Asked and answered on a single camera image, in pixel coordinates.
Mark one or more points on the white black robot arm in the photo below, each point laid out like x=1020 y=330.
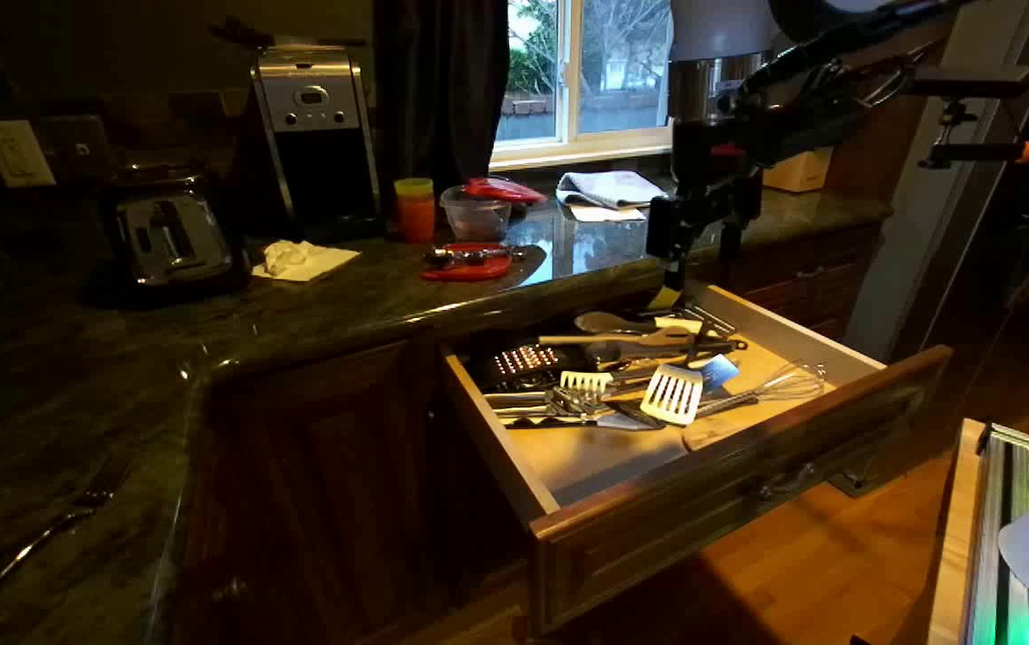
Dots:
x=755 y=84

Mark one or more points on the white folded napkin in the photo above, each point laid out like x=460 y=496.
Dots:
x=297 y=261

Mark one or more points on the silver black coffee maker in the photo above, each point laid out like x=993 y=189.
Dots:
x=315 y=130

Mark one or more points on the white papers on counter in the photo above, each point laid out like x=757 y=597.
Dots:
x=608 y=196

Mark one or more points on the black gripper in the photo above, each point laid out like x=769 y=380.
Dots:
x=716 y=183

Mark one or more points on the black toaster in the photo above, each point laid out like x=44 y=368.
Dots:
x=166 y=236

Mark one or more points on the white wall outlet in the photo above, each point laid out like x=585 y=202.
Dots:
x=24 y=158

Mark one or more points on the wooden lower cabinet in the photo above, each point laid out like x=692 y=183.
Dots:
x=302 y=518

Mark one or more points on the wooden knife block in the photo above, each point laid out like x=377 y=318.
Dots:
x=799 y=174

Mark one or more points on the orange green plastic cup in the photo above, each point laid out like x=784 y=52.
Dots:
x=416 y=211

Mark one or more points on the open wooden drawer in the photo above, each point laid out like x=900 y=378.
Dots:
x=608 y=509

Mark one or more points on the metal potato masher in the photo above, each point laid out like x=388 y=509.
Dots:
x=523 y=362

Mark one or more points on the clear plastic container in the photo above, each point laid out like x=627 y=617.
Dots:
x=474 y=219

